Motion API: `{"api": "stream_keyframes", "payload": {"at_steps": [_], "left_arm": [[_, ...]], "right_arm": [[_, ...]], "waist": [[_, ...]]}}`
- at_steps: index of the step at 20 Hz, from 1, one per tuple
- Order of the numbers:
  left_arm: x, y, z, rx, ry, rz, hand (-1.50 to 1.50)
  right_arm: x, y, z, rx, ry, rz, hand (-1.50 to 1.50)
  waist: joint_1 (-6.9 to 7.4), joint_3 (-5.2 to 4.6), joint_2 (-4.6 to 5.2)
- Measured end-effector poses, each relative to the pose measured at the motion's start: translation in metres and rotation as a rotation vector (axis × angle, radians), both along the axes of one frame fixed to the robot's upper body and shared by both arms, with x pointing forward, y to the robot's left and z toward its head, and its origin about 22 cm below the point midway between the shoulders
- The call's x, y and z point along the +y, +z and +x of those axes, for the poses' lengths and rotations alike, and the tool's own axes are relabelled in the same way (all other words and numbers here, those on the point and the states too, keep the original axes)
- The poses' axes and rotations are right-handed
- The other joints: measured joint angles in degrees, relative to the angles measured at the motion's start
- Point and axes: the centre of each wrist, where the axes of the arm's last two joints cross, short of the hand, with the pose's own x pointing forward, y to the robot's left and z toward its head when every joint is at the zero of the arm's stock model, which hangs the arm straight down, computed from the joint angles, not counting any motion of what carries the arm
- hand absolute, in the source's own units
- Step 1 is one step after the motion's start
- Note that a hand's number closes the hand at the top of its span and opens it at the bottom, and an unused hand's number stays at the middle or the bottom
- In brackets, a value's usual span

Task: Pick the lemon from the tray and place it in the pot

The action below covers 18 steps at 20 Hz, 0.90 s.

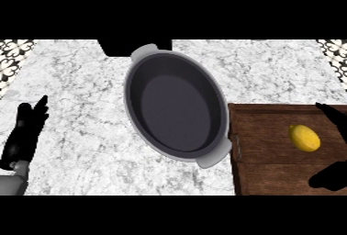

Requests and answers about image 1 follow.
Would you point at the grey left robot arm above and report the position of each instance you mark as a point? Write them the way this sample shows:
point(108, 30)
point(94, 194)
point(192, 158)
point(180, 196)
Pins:
point(10, 183)

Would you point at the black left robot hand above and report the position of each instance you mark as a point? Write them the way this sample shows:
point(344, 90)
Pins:
point(22, 137)

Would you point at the black appliance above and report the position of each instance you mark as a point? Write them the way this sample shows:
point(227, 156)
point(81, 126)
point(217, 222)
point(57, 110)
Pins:
point(130, 46)

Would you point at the yellow lemon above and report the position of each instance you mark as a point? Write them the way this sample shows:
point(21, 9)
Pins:
point(304, 138)

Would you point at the brown wooden tray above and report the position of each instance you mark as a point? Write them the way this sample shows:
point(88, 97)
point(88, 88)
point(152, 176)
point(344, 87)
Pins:
point(270, 159)

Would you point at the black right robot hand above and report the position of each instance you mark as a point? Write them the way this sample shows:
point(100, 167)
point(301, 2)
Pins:
point(332, 177)

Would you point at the grey oval pot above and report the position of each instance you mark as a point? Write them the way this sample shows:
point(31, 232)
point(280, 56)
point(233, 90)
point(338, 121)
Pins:
point(176, 104)

